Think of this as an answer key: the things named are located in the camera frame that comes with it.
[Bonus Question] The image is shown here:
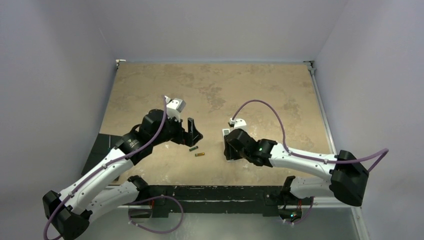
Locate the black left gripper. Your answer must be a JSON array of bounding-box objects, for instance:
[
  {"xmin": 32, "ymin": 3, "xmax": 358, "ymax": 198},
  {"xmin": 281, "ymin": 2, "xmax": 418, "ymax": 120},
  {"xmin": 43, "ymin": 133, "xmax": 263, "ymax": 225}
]
[{"xmin": 151, "ymin": 110, "xmax": 202, "ymax": 146}]

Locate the gold green AAA battery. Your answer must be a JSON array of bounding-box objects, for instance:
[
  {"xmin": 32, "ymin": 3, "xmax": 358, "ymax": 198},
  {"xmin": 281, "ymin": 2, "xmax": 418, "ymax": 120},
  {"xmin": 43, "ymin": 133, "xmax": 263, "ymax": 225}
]
[{"xmin": 194, "ymin": 152, "xmax": 205, "ymax": 157}]

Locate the white remote control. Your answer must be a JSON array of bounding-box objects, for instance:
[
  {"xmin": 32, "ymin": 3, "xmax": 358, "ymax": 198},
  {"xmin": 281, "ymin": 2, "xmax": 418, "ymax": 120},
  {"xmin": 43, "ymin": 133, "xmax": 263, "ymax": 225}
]
[{"xmin": 222, "ymin": 128, "xmax": 241, "ymax": 162}]

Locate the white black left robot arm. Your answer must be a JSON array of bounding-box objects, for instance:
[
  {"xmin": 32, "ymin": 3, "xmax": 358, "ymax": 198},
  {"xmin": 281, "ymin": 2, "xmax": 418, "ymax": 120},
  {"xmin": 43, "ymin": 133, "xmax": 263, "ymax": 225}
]
[{"xmin": 42, "ymin": 109, "xmax": 204, "ymax": 240}]

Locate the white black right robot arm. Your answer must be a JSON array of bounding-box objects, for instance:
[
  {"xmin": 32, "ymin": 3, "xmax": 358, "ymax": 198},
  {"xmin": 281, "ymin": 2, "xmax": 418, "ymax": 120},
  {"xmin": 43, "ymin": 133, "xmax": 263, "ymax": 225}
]
[{"xmin": 222, "ymin": 128, "xmax": 369, "ymax": 207}]

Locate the black mat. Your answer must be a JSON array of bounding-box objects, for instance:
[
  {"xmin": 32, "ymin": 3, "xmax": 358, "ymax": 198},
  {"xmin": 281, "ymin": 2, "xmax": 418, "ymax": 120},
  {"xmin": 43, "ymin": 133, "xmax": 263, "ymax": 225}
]
[{"xmin": 81, "ymin": 133, "xmax": 122, "ymax": 176}]

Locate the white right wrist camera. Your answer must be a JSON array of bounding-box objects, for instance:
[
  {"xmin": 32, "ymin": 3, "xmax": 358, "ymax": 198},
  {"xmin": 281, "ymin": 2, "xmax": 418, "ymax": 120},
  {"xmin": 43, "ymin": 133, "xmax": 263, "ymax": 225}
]
[{"xmin": 228, "ymin": 118, "xmax": 248, "ymax": 133}]

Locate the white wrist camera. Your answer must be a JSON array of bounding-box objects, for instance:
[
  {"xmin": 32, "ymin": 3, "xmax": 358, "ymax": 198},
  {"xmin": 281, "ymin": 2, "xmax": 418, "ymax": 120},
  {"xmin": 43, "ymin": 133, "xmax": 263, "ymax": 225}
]
[
  {"xmin": 228, "ymin": 118, "xmax": 248, "ymax": 133},
  {"xmin": 164, "ymin": 95, "xmax": 186, "ymax": 123}
]

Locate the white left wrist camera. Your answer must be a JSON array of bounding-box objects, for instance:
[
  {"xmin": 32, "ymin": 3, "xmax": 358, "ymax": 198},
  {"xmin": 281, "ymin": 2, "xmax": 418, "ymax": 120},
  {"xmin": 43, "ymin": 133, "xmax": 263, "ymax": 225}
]
[{"xmin": 164, "ymin": 95, "xmax": 186, "ymax": 123}]

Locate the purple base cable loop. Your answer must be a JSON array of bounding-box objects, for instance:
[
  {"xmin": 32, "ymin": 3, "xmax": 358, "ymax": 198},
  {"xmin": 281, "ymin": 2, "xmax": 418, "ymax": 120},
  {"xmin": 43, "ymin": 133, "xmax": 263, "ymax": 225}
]
[{"xmin": 127, "ymin": 194, "xmax": 185, "ymax": 235}]

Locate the aluminium frame rail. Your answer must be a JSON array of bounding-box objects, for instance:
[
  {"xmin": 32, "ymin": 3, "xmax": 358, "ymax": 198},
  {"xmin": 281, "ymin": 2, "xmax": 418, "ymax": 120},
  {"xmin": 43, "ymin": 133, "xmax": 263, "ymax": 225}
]
[{"xmin": 303, "ymin": 61, "xmax": 370, "ymax": 240}]

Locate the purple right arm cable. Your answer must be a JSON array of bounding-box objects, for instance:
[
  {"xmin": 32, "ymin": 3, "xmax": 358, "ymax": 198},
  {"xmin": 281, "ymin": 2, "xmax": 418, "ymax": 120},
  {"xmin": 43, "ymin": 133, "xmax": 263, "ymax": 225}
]
[{"xmin": 230, "ymin": 99, "xmax": 389, "ymax": 174}]

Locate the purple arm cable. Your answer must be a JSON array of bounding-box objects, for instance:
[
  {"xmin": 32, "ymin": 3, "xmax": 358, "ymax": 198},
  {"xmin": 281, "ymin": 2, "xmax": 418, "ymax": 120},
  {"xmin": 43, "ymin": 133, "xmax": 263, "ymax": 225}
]
[
  {"xmin": 230, "ymin": 99, "xmax": 389, "ymax": 174},
  {"xmin": 43, "ymin": 96, "xmax": 168, "ymax": 240}
]

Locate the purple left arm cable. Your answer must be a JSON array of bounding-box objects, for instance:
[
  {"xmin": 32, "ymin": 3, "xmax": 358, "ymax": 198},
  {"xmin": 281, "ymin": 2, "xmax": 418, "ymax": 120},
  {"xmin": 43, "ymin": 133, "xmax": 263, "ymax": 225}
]
[{"xmin": 43, "ymin": 96, "xmax": 168, "ymax": 240}]

